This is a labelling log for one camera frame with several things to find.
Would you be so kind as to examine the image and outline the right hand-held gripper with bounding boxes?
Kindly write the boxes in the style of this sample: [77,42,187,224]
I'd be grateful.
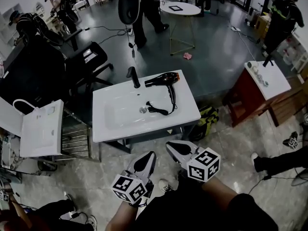
[166,140,221,183]

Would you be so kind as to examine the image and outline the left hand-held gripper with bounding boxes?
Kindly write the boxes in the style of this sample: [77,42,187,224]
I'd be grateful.
[111,151,157,204]

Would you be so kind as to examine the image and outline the white sink basin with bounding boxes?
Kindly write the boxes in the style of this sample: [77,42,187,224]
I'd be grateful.
[92,69,202,143]

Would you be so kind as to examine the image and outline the black hair dryer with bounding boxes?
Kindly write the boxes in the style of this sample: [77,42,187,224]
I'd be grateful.
[144,72,180,116]

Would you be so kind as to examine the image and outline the person's right forearm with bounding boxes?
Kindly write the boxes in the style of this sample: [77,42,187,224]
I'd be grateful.
[202,176,239,213]

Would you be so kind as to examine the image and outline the person's left forearm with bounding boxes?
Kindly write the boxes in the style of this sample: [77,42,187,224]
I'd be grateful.
[105,198,147,231]

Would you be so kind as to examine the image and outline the dark metal basin stand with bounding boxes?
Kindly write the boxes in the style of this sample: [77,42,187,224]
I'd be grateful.
[98,123,197,155]

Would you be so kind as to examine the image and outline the white sneaker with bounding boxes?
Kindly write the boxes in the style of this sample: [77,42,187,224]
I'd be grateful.
[158,179,174,194]
[86,215,98,231]

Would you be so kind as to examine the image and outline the yellow-green backpack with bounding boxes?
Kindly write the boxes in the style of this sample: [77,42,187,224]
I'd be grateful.
[189,105,220,142]

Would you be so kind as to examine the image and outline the person's black clothing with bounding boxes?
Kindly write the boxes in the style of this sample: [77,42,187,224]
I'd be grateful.
[136,171,279,231]

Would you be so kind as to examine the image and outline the black faucet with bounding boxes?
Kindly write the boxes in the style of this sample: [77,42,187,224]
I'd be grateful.
[262,54,274,68]
[126,66,141,89]

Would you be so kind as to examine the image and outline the small white sink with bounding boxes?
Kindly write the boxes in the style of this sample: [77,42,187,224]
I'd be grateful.
[19,99,64,158]

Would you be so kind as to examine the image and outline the wooden platform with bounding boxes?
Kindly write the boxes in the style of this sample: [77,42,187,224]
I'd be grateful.
[258,75,308,127]

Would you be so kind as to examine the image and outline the black office chair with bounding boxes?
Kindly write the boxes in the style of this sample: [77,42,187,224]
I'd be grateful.
[0,29,114,108]

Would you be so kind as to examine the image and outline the round white table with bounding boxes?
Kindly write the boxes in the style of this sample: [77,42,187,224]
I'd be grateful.
[160,1,201,56]

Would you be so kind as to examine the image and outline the white curved faucet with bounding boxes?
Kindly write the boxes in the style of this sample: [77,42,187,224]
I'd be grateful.
[13,99,37,116]

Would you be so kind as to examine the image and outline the cardboard box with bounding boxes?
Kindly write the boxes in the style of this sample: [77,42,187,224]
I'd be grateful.
[255,13,271,40]

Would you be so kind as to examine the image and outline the black curved panel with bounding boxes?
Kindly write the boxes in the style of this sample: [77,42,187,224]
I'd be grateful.
[117,0,141,25]

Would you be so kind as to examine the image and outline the white low shelf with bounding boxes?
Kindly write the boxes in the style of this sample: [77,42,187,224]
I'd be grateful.
[276,29,308,72]

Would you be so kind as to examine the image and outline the steel wire rack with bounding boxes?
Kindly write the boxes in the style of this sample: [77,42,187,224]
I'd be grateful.
[60,107,102,162]

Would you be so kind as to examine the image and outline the black cable with adapter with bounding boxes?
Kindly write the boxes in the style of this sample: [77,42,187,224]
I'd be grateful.
[247,167,308,194]

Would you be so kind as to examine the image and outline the silver metal chain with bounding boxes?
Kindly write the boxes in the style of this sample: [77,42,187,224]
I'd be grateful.
[255,72,270,88]

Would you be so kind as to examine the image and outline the white floor cable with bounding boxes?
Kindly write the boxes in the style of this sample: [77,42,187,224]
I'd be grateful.
[237,30,257,62]

